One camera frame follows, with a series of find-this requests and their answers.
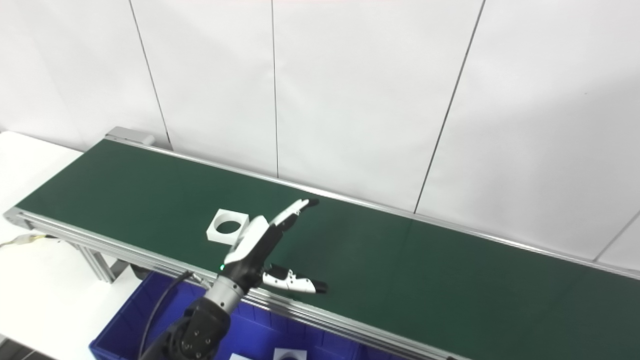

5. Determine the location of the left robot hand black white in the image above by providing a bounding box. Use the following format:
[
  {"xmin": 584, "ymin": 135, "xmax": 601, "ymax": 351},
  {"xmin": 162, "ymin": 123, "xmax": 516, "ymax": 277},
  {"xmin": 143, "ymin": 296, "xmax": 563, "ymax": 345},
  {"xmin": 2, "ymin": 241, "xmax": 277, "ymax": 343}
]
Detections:
[{"xmin": 220, "ymin": 198, "xmax": 329, "ymax": 296}]

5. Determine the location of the blue plastic bin with parts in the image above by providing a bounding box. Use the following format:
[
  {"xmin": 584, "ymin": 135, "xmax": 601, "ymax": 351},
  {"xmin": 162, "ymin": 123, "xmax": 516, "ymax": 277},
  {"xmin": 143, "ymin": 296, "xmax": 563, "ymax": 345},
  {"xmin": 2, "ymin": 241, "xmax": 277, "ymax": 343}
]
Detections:
[{"xmin": 90, "ymin": 270, "xmax": 406, "ymax": 360}]

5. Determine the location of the green conveyor belt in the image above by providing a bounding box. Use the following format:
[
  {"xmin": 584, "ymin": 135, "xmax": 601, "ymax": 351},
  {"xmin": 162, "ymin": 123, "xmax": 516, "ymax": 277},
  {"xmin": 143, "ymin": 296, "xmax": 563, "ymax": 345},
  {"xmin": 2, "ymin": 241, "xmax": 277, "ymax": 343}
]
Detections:
[
  {"xmin": 15, "ymin": 139, "xmax": 640, "ymax": 360},
  {"xmin": 4, "ymin": 126, "xmax": 640, "ymax": 360}
]

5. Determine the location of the aluminium conveyor leg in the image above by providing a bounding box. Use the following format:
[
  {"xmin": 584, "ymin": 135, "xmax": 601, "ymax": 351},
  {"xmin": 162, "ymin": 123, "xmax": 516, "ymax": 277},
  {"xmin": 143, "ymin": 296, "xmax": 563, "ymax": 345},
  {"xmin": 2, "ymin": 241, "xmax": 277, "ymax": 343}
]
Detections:
[{"xmin": 75, "ymin": 244, "xmax": 132, "ymax": 284}]

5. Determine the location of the grey conveyor end housing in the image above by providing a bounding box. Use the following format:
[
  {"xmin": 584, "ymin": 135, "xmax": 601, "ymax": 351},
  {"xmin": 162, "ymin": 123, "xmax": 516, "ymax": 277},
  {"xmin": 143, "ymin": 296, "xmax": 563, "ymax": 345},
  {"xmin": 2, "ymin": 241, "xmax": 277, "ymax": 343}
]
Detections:
[{"xmin": 105, "ymin": 126, "xmax": 155, "ymax": 147}]

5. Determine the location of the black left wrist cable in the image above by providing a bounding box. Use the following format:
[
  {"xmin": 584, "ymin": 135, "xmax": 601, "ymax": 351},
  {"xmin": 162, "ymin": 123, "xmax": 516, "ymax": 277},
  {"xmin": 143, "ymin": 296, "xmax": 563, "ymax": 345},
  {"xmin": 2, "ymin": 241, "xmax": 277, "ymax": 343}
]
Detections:
[{"xmin": 137, "ymin": 270, "xmax": 194, "ymax": 360}]

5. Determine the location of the white yellow cable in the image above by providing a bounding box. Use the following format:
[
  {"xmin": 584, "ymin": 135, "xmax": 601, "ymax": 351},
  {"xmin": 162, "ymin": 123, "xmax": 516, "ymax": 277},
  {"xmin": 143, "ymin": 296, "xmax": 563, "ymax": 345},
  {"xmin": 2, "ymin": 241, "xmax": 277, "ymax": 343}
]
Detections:
[{"xmin": 0, "ymin": 233, "xmax": 52, "ymax": 249}]

